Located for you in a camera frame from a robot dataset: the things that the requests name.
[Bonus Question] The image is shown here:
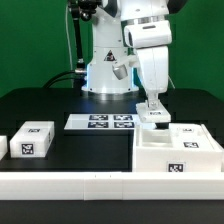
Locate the white flat marker base plate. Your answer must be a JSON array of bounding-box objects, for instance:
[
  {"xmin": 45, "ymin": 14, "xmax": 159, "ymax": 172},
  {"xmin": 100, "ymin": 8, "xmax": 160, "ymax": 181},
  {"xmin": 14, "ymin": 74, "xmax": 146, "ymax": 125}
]
[{"xmin": 64, "ymin": 114, "xmax": 156, "ymax": 130}]

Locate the white L-shaped boundary rail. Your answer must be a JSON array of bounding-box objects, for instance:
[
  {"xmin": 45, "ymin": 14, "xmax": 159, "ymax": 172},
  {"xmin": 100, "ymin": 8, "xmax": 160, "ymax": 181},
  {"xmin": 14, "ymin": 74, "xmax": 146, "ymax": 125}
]
[{"xmin": 0, "ymin": 123, "xmax": 224, "ymax": 202}]

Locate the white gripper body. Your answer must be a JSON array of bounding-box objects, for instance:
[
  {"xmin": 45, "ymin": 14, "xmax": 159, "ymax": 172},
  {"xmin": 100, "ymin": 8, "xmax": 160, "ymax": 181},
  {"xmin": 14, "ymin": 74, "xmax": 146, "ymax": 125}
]
[{"xmin": 136, "ymin": 46, "xmax": 169, "ymax": 100}]

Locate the white cabinet body box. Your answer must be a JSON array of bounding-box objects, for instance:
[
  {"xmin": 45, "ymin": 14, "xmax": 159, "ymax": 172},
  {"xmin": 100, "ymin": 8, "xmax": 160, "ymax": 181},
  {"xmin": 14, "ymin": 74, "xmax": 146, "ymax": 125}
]
[{"xmin": 132, "ymin": 123, "xmax": 224, "ymax": 172}]

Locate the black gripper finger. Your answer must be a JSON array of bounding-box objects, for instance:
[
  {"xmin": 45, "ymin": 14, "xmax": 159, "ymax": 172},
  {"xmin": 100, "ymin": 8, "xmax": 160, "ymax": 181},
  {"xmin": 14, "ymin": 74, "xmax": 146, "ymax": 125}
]
[{"xmin": 147, "ymin": 97, "xmax": 159, "ymax": 110}]

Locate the white cabinet top block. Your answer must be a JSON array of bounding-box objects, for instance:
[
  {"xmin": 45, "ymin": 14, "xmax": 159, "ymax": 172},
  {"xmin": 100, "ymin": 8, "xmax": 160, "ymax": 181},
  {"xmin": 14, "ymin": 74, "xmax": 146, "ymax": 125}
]
[{"xmin": 10, "ymin": 121, "xmax": 55, "ymax": 158}]

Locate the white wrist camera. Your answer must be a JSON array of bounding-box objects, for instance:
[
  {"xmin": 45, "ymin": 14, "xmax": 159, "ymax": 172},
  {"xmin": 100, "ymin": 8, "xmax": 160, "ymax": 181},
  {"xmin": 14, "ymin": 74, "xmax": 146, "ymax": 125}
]
[{"xmin": 112, "ymin": 55, "xmax": 137, "ymax": 80}]

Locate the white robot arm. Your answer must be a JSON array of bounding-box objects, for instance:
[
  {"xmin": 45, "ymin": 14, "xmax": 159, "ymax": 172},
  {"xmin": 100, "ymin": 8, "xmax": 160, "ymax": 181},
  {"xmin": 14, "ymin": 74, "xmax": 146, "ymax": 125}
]
[{"xmin": 78, "ymin": 0, "xmax": 188, "ymax": 111}]

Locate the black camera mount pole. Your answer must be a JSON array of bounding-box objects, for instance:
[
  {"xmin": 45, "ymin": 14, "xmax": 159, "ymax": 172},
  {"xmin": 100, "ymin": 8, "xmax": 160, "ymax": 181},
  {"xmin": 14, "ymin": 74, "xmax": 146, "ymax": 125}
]
[{"xmin": 68, "ymin": 0, "xmax": 102, "ymax": 75}]

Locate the black cable bundle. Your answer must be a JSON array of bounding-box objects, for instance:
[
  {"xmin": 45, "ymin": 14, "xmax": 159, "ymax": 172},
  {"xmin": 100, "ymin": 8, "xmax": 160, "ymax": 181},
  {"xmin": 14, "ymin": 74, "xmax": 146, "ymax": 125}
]
[{"xmin": 42, "ymin": 69, "xmax": 88, "ymax": 89}]

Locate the white block at left edge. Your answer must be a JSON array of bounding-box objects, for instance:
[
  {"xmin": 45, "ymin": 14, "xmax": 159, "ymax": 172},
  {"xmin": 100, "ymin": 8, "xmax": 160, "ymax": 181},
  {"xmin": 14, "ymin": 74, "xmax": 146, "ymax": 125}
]
[{"xmin": 0, "ymin": 136, "xmax": 7, "ymax": 160}]

